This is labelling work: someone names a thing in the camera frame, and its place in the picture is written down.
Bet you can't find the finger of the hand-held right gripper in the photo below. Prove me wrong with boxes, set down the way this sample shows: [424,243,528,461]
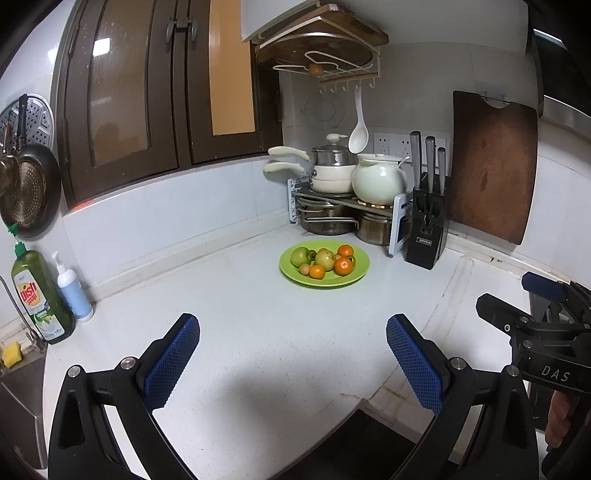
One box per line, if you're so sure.
[522,271,591,325]
[475,293,533,343]

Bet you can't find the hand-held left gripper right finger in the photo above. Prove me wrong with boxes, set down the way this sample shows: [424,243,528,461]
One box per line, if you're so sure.
[386,314,539,480]

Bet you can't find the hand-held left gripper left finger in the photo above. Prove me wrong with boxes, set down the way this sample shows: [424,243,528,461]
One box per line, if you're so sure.
[47,313,201,480]

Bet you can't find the green plate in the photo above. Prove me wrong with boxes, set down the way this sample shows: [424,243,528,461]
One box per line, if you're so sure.
[278,240,371,289]

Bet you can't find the person's right hand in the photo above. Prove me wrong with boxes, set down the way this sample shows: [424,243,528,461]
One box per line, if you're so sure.
[545,391,576,448]

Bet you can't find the black knife block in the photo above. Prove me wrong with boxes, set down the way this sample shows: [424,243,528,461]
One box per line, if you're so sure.
[404,172,451,271]

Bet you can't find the white blue pump bottle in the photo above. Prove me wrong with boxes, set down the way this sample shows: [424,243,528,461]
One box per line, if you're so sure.
[51,250,94,322]

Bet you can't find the black kitchen scissors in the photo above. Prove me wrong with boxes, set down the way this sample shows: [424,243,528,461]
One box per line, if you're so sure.
[422,196,441,232]

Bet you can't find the brown wooden cutting board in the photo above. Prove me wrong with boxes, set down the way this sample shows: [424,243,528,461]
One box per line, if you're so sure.
[448,90,539,246]

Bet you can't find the grey pot rack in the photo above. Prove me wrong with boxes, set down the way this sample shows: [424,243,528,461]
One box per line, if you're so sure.
[287,178,414,256]

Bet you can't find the tall steel pot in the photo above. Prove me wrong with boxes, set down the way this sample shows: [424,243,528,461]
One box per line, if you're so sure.
[356,210,393,247]

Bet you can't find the green dish soap bottle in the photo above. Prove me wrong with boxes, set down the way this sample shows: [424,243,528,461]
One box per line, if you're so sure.
[10,224,77,345]

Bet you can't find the steel sink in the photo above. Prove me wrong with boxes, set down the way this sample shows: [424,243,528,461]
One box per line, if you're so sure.
[0,355,49,467]

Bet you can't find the yellow sponge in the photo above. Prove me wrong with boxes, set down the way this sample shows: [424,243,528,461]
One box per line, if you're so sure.
[1,342,24,368]

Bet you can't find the wide steel pot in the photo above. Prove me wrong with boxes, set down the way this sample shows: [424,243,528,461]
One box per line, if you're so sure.
[299,203,358,236]

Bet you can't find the white ceramic pot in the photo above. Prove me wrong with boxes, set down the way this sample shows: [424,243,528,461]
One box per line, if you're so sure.
[352,154,411,204]

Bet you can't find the steel range hood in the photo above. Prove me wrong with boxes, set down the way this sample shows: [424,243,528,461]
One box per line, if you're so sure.
[526,25,591,139]

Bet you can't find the black frying pan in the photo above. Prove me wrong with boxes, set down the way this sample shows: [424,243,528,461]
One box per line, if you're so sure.
[2,95,62,240]

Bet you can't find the white plastic ladle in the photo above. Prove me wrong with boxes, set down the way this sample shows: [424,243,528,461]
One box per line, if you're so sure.
[348,87,369,154]

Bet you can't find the steel pot with glass lid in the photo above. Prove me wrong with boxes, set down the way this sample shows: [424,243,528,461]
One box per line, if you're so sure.
[311,134,357,168]

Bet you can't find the brown glass-door cabinet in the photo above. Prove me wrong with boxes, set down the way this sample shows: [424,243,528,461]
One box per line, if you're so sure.
[53,0,283,213]

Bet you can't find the perforated metal steamer tray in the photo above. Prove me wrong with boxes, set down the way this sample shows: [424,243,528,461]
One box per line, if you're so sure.
[0,93,55,158]

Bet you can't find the round wooden board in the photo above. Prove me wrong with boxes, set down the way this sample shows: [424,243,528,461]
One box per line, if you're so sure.
[256,31,375,75]

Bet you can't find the steel-handled knife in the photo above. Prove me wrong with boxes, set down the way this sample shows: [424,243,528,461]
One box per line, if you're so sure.
[410,131,424,190]
[425,136,437,192]
[436,147,448,195]

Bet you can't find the clear wall hook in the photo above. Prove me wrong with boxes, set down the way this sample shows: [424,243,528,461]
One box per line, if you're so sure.
[478,90,511,109]

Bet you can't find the cream saucepan with handle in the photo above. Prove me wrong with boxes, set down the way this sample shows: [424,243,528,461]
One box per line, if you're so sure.
[268,146,357,182]
[263,161,356,195]

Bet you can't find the white wall rack with hooks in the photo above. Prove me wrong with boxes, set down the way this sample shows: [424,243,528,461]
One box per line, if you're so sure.
[252,4,389,90]

